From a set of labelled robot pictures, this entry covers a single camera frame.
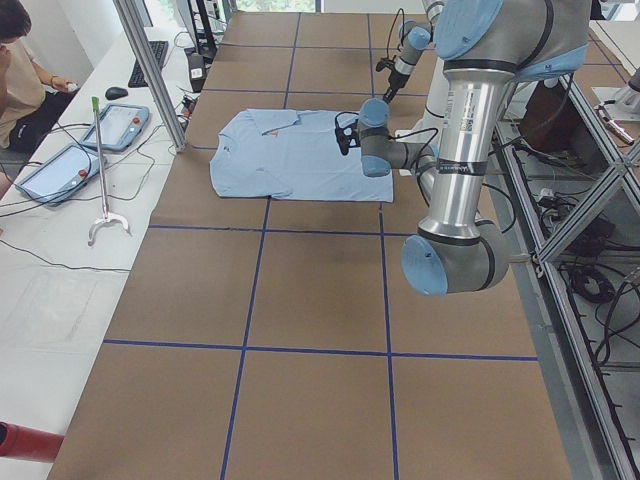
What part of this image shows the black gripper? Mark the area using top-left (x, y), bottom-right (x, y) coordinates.
top-left (339, 124), bottom-right (360, 156)
top-left (382, 70), bottom-right (410, 103)

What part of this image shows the light blue t-shirt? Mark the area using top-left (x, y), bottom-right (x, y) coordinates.
top-left (210, 109), bottom-right (394, 202)

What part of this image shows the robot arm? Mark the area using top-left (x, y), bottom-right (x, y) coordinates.
top-left (335, 1), bottom-right (591, 296)
top-left (376, 1), bottom-right (449, 133)

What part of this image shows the black keyboard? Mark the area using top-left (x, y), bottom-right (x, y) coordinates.
top-left (127, 39), bottom-right (170, 89)

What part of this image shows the far teach pendant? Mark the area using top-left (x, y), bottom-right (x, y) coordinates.
top-left (99, 103), bottom-right (150, 153)

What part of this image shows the teach pendant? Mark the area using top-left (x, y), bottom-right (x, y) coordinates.
top-left (15, 144), bottom-right (101, 205)
top-left (99, 103), bottom-right (150, 153)

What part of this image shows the black computer mouse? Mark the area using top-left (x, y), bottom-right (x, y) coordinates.
top-left (104, 86), bottom-right (129, 101)

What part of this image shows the reacher grabber tool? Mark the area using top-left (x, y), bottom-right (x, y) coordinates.
top-left (88, 96), bottom-right (131, 247)

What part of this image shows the near teach pendant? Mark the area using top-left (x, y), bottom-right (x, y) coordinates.
top-left (15, 144), bottom-right (101, 205)

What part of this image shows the seated person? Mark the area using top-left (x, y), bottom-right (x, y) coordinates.
top-left (0, 0), bottom-right (81, 154)

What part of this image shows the red cylinder object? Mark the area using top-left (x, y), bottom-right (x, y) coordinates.
top-left (1, 422), bottom-right (65, 463)

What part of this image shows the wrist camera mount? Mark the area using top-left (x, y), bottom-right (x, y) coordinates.
top-left (375, 57), bottom-right (395, 72)
top-left (334, 122), bottom-right (352, 156)

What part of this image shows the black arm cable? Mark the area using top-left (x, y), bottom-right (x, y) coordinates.
top-left (383, 7), bottom-right (409, 64)
top-left (333, 110), bottom-right (516, 236)

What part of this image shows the aluminium frame rack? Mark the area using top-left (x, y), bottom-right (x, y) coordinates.
top-left (492, 19), bottom-right (640, 480)

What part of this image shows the aluminium frame post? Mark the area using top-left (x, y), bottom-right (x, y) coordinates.
top-left (113, 0), bottom-right (186, 153)

